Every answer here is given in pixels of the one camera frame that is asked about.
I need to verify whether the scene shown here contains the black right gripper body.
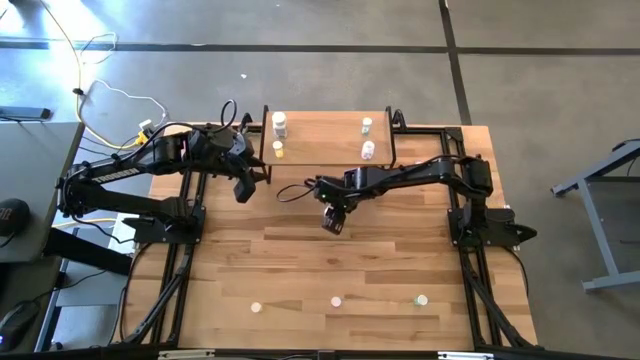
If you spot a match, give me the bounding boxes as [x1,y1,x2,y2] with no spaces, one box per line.
[312,169,362,215]

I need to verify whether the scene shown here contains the black round object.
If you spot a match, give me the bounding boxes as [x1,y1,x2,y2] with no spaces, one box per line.
[0,197,31,237]

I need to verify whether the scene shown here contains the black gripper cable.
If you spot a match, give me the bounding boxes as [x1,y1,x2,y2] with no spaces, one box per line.
[276,180,321,204]

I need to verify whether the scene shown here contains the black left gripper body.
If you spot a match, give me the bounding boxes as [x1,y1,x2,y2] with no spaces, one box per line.
[192,127,264,176]

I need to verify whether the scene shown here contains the blue-grey metal table frame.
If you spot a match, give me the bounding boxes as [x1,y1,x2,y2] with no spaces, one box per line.
[549,139,640,294]

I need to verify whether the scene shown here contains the black computer mouse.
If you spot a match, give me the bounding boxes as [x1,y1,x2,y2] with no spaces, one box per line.
[0,302,40,346]

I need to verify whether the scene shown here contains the white power cable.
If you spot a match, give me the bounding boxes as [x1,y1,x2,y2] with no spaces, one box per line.
[78,31,169,130]

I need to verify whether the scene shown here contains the yellow extension cable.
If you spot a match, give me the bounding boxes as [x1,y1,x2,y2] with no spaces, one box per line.
[38,0,147,151]

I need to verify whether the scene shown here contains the white box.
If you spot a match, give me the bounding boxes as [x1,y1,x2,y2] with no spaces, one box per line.
[107,219,137,256]

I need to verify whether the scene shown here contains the grey desk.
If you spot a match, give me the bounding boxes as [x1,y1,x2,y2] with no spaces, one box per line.
[0,121,86,265]

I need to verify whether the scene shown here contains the wooden shelf black legs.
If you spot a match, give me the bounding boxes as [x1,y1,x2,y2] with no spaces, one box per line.
[258,104,398,185]

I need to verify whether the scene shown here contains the black flat device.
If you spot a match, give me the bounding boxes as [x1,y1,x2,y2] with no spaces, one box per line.
[0,106,53,122]

